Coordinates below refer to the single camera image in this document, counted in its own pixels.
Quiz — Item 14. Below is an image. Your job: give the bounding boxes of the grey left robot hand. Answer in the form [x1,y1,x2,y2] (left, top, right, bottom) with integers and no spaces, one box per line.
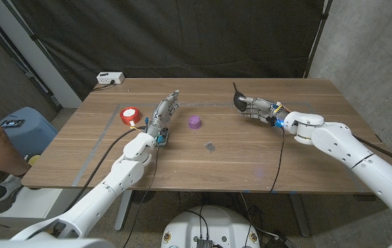
[145,90,180,138]

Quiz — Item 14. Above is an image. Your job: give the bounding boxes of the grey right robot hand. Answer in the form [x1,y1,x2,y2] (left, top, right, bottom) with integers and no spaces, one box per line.
[238,96,291,127]

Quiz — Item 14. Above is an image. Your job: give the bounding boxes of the black rubber air blower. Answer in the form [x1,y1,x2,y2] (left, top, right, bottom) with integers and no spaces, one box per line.
[232,82,248,112]

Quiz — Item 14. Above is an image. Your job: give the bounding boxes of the red tape roll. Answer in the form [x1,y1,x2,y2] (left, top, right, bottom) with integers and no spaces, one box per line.
[119,106,142,126]

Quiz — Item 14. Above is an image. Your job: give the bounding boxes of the purple cup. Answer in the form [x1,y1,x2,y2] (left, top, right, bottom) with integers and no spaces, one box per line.
[187,114,203,131]

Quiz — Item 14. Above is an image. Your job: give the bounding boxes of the white power strip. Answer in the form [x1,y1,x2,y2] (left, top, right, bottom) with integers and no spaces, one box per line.
[96,71,125,85]

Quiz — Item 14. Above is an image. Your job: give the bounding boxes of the black backdrop cloth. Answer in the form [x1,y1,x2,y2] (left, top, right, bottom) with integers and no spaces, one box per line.
[9,0,326,101]

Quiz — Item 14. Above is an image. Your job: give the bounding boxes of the black backdrop stand pole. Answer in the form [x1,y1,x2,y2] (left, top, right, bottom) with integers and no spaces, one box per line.
[302,0,333,79]

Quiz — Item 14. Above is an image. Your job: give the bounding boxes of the grey table leg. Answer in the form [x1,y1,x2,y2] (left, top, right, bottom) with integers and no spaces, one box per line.
[289,193,311,238]
[114,189,133,231]

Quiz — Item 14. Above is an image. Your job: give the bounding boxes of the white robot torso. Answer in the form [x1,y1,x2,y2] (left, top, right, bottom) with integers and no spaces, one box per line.
[161,205,261,248]

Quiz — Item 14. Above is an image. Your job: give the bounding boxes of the yellow round object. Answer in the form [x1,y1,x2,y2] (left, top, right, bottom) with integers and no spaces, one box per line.
[26,154,41,167]

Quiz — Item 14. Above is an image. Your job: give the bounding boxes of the blue plastic stool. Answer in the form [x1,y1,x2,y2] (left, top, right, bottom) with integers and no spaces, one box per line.
[0,106,59,158]

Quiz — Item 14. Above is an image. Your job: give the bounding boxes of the black smartphone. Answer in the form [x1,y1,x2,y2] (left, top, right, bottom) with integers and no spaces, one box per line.
[0,118,26,129]

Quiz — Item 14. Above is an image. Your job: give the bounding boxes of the white floor platform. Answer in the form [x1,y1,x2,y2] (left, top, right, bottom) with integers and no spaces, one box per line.
[0,185,64,227]

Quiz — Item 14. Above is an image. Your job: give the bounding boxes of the grey and black sneaker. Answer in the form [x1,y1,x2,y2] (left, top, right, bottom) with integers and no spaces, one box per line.
[0,175,24,214]

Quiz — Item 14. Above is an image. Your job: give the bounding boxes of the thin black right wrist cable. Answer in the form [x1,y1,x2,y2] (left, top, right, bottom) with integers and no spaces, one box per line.
[269,127,286,194]

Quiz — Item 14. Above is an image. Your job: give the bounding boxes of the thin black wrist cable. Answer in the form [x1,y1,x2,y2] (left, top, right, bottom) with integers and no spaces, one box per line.
[121,146,161,248]
[269,127,286,194]

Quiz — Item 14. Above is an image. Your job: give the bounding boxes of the thin black left wrist cable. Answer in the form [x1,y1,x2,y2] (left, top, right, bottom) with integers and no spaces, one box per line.
[121,146,161,248]

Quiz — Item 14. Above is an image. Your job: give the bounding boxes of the black power strip cable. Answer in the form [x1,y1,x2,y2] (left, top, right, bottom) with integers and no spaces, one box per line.
[91,81,116,92]

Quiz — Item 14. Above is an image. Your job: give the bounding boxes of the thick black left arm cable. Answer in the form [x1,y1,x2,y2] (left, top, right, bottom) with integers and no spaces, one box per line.
[63,126,147,213]

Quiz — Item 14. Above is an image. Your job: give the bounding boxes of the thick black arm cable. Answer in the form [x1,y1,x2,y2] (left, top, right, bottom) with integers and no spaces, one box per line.
[352,134,392,167]
[63,126,147,213]

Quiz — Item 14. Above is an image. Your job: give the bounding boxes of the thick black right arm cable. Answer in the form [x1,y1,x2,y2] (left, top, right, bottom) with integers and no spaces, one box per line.
[352,134,392,167]

